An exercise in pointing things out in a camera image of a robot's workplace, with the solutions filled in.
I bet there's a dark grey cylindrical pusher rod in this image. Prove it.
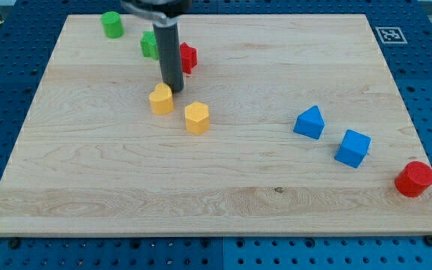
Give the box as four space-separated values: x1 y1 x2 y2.
153 23 184 92

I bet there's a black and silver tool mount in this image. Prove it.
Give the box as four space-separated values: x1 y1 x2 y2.
120 0 193 26

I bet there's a red star block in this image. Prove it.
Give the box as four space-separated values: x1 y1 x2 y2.
180 42 198 74

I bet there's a green star block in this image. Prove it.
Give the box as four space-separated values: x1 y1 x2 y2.
140 31 159 60

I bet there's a yellow heart block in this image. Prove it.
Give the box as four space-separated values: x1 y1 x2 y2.
148 82 174 115

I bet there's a green cylinder block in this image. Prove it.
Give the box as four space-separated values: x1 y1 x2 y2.
100 11 125 38

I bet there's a yellow hexagon block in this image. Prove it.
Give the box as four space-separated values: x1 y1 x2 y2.
184 101 210 135

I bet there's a light wooden board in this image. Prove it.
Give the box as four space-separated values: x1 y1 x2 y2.
0 14 432 238

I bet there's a blue triangle block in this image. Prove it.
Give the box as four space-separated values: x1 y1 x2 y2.
293 106 325 140

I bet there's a blue cube block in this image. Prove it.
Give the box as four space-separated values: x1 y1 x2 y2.
334 130 371 168

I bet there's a white fiducial marker tag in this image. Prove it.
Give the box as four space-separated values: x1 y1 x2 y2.
375 26 407 44

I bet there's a red cylinder block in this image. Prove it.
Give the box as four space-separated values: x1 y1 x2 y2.
394 161 432 197

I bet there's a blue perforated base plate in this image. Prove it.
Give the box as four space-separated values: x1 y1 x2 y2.
0 1 432 269

